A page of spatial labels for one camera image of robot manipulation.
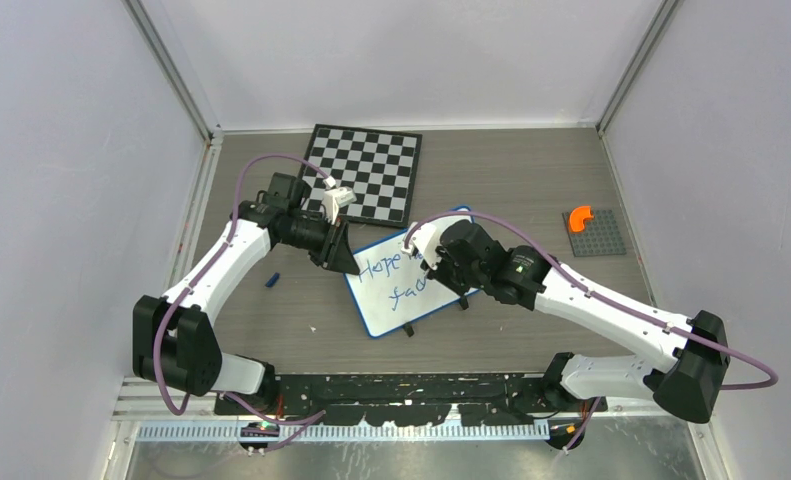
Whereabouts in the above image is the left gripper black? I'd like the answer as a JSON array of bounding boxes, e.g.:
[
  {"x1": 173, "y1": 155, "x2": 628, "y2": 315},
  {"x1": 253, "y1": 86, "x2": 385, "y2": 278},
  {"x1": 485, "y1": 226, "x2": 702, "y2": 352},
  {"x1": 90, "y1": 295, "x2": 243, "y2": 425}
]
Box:
[{"x1": 281, "y1": 213, "x2": 361, "y2": 275}]

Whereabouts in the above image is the whiteboard with blue frame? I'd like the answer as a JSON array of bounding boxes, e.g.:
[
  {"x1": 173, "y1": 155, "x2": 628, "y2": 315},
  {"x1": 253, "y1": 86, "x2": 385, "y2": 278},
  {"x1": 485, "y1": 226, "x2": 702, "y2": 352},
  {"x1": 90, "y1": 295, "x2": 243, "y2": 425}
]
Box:
[{"x1": 344, "y1": 230, "x2": 460, "y2": 338}]

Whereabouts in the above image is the blue marker cap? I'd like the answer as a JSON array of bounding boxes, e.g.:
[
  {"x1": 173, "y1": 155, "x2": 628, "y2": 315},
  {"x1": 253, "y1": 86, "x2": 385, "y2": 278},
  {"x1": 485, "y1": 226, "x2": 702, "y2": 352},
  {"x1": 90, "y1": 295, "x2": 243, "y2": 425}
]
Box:
[{"x1": 265, "y1": 272, "x2": 280, "y2": 288}]

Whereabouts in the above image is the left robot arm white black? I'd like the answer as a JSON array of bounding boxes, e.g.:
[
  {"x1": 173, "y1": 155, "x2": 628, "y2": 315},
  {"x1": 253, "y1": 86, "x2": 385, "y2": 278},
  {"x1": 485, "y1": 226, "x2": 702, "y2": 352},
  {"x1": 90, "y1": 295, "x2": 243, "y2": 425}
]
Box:
[{"x1": 132, "y1": 173, "x2": 359, "y2": 414}]

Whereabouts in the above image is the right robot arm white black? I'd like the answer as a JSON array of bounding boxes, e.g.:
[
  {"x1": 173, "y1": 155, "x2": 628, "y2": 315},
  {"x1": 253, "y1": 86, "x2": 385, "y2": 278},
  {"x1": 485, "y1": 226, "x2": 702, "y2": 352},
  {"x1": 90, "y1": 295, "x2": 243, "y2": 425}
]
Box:
[{"x1": 410, "y1": 220, "x2": 730, "y2": 424}]

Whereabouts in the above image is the black white checkerboard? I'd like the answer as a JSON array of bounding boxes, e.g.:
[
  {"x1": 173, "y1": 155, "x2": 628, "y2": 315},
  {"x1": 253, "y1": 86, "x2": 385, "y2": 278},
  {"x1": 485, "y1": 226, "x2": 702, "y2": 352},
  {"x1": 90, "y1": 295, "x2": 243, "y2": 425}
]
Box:
[{"x1": 305, "y1": 124, "x2": 423, "y2": 228}]

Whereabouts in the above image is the orange curved block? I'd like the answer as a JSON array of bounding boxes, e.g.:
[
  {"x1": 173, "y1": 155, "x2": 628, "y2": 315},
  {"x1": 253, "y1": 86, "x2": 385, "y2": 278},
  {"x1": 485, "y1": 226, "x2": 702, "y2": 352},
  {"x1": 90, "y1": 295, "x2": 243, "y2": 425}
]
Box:
[{"x1": 567, "y1": 205, "x2": 594, "y2": 234}]

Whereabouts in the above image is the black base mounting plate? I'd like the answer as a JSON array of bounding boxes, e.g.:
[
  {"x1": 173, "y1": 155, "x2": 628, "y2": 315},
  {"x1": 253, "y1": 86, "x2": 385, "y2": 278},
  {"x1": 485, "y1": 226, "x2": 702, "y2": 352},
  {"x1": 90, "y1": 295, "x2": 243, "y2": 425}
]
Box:
[{"x1": 214, "y1": 373, "x2": 593, "y2": 427}]

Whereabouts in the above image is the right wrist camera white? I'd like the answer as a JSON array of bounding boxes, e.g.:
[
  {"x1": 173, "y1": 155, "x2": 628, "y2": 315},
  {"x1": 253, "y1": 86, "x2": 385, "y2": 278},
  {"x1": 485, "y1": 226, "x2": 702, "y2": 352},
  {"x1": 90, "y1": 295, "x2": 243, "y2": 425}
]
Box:
[{"x1": 401, "y1": 222, "x2": 442, "y2": 270}]

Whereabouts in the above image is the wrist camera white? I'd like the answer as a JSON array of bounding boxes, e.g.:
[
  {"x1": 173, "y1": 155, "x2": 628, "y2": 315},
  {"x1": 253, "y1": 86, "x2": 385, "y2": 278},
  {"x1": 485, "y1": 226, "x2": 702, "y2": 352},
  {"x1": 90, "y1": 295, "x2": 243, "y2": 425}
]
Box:
[
  {"x1": 401, "y1": 222, "x2": 442, "y2": 270},
  {"x1": 322, "y1": 176, "x2": 356, "y2": 225}
]

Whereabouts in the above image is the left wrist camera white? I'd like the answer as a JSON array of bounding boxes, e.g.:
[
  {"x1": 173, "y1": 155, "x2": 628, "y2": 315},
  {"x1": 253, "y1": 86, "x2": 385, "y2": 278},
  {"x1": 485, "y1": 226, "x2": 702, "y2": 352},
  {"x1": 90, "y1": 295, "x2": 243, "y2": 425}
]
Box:
[{"x1": 322, "y1": 176, "x2": 356, "y2": 225}]

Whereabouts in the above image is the grey studded base plate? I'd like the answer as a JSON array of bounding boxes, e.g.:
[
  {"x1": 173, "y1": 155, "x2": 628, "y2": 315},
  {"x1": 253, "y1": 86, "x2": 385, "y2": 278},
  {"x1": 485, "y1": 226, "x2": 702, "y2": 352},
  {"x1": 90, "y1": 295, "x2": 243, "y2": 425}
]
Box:
[{"x1": 562, "y1": 208, "x2": 628, "y2": 257}]

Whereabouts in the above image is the slotted cable duct strip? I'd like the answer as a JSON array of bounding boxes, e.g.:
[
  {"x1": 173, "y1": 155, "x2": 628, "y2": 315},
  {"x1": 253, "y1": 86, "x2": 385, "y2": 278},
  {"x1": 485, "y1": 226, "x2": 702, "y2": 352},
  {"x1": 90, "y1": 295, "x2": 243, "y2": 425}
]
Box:
[{"x1": 136, "y1": 419, "x2": 550, "y2": 443}]

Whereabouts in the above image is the aluminium front frame rail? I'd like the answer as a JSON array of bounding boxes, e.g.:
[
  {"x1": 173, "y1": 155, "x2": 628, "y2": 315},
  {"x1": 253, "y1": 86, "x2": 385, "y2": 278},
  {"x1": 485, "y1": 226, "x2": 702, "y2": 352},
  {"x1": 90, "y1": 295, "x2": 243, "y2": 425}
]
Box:
[{"x1": 111, "y1": 370, "x2": 714, "y2": 423}]

